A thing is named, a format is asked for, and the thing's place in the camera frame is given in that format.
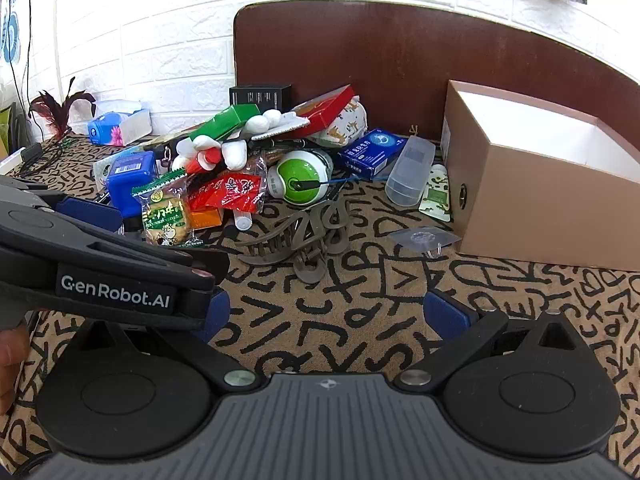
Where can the green and white round gadget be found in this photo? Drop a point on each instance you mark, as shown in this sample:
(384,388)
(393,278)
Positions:
(295,170)

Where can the clear plastic case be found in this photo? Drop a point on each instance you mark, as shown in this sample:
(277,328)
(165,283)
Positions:
(407,175)

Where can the white cardboard box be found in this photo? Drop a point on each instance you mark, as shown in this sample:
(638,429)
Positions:
(525,200)

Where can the green carton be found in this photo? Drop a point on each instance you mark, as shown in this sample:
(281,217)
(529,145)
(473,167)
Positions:
(225,120)

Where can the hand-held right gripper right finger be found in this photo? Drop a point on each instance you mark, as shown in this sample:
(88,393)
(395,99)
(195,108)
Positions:
(447,312)

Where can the person's left hand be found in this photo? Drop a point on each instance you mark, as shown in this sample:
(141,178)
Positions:
(12,365)

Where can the red white snack bag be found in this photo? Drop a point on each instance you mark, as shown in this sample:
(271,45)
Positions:
(325,107)

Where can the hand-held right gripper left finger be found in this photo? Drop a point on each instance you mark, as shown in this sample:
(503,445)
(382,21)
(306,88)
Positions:
(220,310)

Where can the blue plastic box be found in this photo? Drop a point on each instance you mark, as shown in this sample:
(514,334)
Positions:
(127,182)

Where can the blue tissue pack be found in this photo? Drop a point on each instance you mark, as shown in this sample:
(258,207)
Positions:
(115,130)

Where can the white serrated-edge packet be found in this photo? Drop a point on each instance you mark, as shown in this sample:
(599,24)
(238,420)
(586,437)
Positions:
(287,122)

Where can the small black box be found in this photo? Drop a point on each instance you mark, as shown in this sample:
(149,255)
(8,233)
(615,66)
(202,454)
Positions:
(260,96)

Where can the orange box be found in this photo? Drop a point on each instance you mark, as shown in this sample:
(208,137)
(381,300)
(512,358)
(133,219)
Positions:
(205,219)

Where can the black device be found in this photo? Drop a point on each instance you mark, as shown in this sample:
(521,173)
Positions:
(31,154)

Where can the blue wall sticker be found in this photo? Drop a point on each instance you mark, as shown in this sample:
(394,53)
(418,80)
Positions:
(10,30)

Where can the animal-print white cloth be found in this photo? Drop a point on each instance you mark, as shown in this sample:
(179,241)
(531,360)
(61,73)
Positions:
(345,127)

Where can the red snack packet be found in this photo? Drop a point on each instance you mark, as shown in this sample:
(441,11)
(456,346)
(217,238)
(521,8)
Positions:
(230,190)

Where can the letter-printed blanket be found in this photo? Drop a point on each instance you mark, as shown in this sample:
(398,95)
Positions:
(350,310)

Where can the clear adhesive hook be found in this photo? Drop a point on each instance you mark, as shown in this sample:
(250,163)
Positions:
(422,239)

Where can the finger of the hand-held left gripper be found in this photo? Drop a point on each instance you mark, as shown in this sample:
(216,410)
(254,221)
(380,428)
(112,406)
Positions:
(125,252)
(85,212)

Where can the white and red plush toy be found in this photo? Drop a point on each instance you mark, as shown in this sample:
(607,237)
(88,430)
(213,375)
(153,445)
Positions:
(232,152)

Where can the dark red feather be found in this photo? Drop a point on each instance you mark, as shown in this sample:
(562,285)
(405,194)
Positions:
(52,110)

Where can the small white tube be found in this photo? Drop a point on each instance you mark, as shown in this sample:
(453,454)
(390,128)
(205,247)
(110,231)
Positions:
(242,221)

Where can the brown hair claw clip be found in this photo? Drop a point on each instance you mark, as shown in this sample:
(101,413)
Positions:
(310,272)
(270,252)

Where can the black pen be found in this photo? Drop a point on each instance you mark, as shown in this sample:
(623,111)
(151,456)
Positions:
(285,146)

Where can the green and white tube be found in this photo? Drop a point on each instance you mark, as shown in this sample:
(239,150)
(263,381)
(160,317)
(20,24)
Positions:
(436,192)

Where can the green biscuit packet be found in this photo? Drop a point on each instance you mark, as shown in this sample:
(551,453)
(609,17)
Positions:
(165,215)

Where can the brown wooden headboard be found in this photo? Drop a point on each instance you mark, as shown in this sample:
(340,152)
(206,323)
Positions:
(400,60)

